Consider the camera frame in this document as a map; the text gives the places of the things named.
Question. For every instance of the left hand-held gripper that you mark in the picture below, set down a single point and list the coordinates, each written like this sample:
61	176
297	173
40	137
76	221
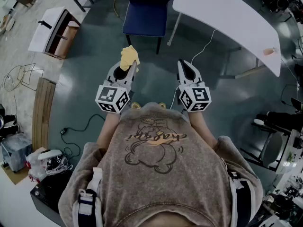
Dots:
111	98

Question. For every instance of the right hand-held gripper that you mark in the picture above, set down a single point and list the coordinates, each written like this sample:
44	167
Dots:
196	98

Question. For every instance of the yellow wiping cloth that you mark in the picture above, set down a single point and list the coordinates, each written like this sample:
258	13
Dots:
129	55

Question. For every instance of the dark blue chair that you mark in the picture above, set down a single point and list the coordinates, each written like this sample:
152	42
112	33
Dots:
145	15

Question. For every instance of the person's left forearm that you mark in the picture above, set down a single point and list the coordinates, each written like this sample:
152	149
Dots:
107	129

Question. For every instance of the person's right forearm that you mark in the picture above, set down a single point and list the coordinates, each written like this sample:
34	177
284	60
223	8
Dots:
201	129

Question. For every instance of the yellow shoe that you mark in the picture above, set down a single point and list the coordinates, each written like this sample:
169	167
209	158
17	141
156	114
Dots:
162	105
136	105

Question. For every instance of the white curved table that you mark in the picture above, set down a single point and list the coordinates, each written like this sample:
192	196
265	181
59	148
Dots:
225	15

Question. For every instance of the pink cup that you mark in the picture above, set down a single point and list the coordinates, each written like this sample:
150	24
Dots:
270	51

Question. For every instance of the white wooden cabinet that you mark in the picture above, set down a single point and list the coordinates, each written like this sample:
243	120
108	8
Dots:
45	29

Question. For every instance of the brown wooden plank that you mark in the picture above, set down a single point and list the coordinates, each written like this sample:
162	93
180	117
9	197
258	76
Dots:
42	112

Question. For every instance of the white headset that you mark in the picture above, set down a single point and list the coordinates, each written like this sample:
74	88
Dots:
49	154

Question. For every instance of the black white patterned bag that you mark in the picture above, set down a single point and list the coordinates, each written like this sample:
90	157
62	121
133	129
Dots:
56	165

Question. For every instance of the brown printed t-shirt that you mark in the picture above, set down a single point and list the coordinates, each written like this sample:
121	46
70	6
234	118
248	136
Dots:
154	185

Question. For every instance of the white plastic bag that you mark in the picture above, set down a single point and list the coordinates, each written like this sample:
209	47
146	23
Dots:
35	167

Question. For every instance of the grey storage box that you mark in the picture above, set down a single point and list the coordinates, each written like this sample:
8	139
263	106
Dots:
16	150

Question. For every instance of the black electronic box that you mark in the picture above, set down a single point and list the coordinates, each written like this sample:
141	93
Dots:
47	193

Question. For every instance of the flat brown cardboard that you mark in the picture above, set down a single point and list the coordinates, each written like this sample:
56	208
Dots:
14	177

